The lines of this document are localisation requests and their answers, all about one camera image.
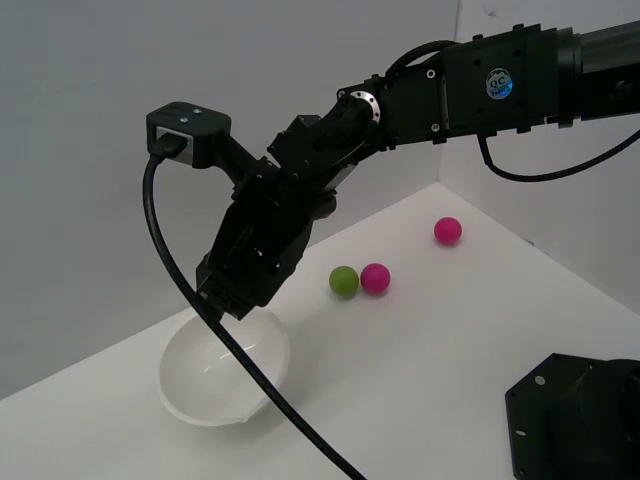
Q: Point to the green ball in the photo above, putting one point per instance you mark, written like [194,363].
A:
[343,281]

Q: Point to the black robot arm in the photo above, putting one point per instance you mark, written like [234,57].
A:
[475,95]

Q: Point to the pink ball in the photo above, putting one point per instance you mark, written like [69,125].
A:
[375,276]
[447,231]

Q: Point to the white bowl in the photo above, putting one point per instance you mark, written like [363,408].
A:
[210,385]

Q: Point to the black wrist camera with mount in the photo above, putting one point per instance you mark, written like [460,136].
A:
[200,122]

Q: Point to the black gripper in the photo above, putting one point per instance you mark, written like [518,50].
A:
[265,235]

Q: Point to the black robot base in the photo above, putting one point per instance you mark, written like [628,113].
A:
[575,425]

